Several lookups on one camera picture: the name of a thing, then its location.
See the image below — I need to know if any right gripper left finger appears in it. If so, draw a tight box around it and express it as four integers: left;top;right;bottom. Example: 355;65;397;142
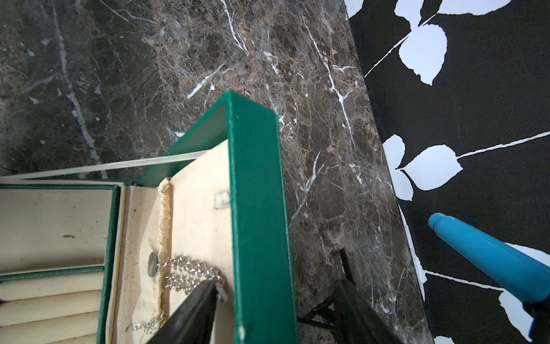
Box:
148;280;218;344

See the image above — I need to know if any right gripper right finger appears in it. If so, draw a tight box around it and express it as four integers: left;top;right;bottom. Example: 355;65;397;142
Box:
332;279;402;343

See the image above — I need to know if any green jewelry box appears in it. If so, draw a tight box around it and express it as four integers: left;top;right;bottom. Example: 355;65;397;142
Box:
1;91;297;343

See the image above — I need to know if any silver jewelry chain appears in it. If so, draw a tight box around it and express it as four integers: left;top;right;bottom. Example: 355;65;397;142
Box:
125;251;229;335

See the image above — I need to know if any blue microphone on tripod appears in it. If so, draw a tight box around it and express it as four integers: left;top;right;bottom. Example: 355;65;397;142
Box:
296;212;550;344

